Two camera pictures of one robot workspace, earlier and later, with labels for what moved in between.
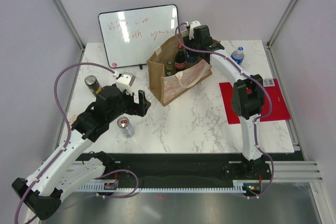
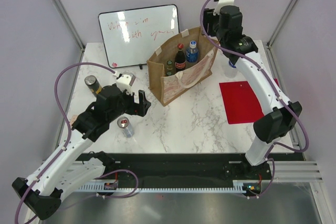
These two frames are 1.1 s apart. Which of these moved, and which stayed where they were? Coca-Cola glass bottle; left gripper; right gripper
Moved: right gripper
Stayed: Coca-Cola glass bottle; left gripper
